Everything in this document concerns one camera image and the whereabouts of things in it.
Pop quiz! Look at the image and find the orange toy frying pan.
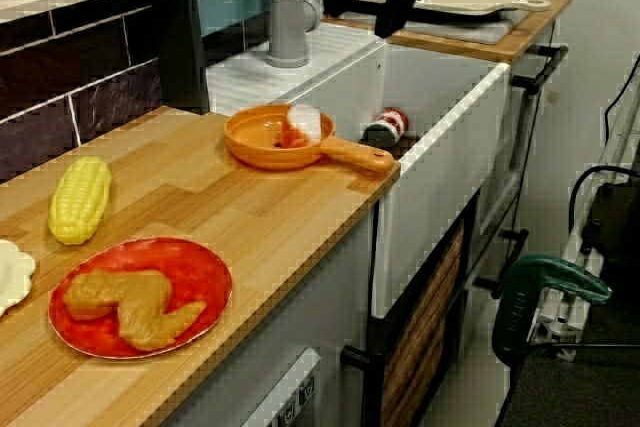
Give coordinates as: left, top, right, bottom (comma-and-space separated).
223, 103, 396, 176

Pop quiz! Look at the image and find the yellow toy corn cob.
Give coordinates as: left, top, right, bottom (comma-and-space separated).
47, 155, 112, 247

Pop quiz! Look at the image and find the grey toy faucet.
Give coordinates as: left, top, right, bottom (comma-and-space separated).
264, 0, 326, 69

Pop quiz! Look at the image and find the toy beans can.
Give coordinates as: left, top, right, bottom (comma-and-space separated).
361, 106, 410, 151

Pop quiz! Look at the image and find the dark vertical support panel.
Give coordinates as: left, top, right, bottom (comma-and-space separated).
177, 0, 211, 116

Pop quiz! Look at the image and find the white toy sink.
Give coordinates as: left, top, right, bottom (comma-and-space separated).
206, 21, 512, 321

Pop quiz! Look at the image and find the white toy kitchen cabinet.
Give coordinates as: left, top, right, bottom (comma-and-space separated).
159, 16, 571, 427

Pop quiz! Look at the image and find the red plate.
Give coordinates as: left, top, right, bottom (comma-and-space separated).
47, 236, 234, 361

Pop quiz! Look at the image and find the wooden slat drawer front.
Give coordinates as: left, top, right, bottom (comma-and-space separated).
382, 221, 466, 427

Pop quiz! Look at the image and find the green clamp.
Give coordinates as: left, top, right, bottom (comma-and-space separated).
492, 252, 614, 363

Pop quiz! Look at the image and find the black box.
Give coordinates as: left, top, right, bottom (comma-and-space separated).
582, 179, 640, 298

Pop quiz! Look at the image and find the brown toy chicken wing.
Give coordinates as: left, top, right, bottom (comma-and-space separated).
62, 269, 209, 352

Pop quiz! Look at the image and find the grey toy dishwasher panel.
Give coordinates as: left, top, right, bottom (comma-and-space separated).
239, 346, 322, 427

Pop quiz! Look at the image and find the cream flower-shaped plate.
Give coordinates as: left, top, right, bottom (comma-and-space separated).
0, 239, 37, 318

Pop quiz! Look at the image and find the black cabinet handle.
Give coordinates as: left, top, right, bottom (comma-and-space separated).
472, 228, 530, 301
339, 344, 387, 427
512, 44, 570, 96

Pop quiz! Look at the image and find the thin black cable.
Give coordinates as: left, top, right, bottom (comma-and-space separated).
603, 54, 640, 148

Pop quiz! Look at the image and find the thick black cable loop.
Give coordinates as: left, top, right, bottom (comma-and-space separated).
568, 165, 640, 258

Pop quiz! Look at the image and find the aluminium profile rail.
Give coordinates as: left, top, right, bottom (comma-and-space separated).
529, 86, 640, 363

